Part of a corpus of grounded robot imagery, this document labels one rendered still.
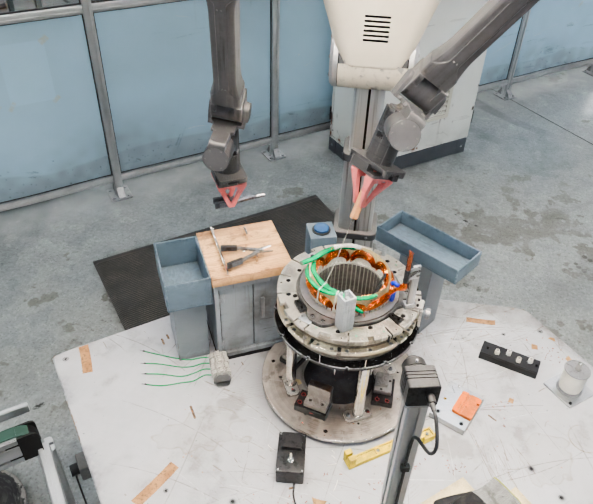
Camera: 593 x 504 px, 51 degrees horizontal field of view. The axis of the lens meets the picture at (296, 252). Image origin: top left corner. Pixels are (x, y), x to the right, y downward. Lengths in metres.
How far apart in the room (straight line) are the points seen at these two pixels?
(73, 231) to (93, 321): 0.71
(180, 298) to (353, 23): 0.75
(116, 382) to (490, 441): 0.92
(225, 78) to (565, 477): 1.13
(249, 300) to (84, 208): 2.24
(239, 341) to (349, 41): 0.79
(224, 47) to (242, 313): 0.68
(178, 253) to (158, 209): 1.97
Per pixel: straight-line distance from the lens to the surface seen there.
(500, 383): 1.70
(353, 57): 1.55
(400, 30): 1.52
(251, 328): 1.60
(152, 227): 3.43
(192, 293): 1.47
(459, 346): 1.75
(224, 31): 1.14
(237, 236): 1.57
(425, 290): 1.65
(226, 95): 1.28
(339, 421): 1.51
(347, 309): 1.24
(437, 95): 1.17
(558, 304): 3.22
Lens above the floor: 2.02
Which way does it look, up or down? 39 degrees down
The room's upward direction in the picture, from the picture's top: 2 degrees clockwise
